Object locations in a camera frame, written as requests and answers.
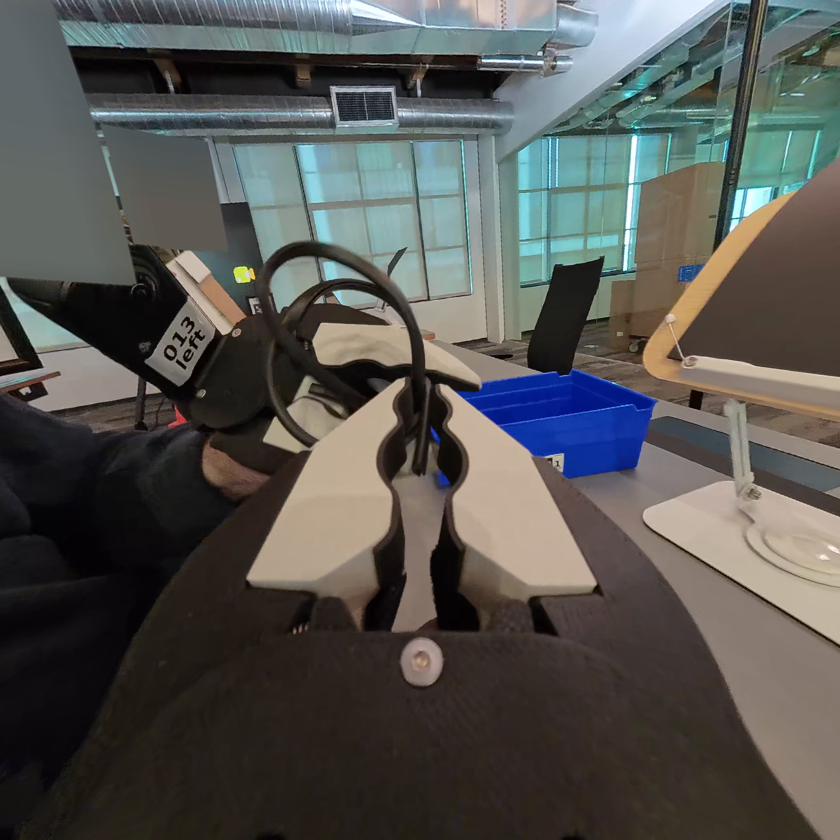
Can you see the black chair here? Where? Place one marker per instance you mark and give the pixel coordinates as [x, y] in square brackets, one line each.
[565, 315]

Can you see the pale tool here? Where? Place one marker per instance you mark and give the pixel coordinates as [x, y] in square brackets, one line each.
[394, 278]

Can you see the ceiling vent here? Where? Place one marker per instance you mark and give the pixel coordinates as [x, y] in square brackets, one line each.
[364, 106]

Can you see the large silver ceiling duct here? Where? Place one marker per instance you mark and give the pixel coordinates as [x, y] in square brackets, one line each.
[328, 20]

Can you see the person's left forearm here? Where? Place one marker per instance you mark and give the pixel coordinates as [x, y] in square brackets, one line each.
[118, 499]

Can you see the silver ceiling pipe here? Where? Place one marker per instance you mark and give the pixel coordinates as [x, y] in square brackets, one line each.
[236, 114]

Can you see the dark wooden side table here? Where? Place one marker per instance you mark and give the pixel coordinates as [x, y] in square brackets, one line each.
[26, 383]

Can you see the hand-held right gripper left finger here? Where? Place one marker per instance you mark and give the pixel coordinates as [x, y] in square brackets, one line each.
[328, 525]

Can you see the large blue bin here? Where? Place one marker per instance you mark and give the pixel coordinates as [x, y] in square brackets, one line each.
[565, 420]

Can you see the black tv screen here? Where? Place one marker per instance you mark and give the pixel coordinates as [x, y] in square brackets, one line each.
[243, 250]

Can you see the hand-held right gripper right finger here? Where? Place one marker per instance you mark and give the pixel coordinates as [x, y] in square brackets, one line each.
[519, 525]

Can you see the cardboard panel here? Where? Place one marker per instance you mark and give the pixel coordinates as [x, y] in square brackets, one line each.
[670, 250]

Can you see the black board with wooden rim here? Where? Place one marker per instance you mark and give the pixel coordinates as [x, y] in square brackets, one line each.
[775, 289]

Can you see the person's left hand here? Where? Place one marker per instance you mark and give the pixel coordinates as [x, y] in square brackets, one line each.
[243, 466]

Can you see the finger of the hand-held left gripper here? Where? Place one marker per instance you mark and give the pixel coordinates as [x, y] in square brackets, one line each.
[394, 352]
[305, 414]

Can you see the white stand base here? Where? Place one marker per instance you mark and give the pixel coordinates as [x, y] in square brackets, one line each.
[748, 538]

